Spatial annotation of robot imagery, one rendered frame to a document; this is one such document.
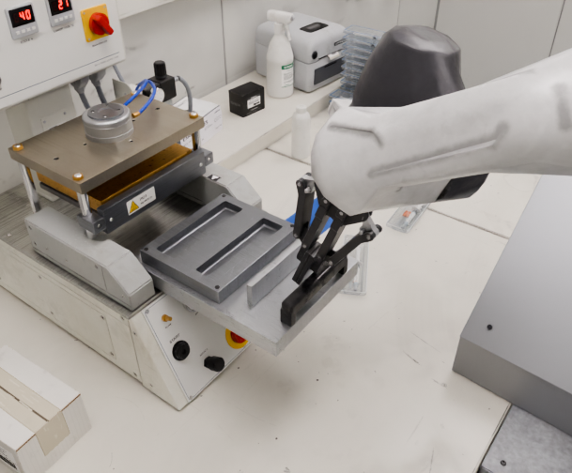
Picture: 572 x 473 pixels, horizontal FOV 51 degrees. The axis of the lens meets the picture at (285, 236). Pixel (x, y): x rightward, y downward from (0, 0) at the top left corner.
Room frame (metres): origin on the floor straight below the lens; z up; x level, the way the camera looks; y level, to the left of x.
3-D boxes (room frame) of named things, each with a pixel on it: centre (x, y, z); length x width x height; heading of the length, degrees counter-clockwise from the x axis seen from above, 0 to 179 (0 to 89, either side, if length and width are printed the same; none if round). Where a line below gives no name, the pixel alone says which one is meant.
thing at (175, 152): (0.92, 0.29, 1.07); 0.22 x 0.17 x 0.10; 144
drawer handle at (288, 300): (0.66, -0.04, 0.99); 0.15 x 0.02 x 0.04; 144
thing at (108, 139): (0.95, 0.31, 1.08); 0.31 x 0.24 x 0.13; 144
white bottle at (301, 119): (1.46, -0.04, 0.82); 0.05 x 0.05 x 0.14
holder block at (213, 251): (0.77, 0.10, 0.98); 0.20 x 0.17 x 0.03; 144
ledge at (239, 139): (1.65, 0.13, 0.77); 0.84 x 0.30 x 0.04; 144
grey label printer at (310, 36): (1.89, -0.05, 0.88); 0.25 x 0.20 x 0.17; 48
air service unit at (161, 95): (1.17, 0.27, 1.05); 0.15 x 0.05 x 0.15; 144
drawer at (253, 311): (0.74, 0.07, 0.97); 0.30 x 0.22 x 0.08; 54
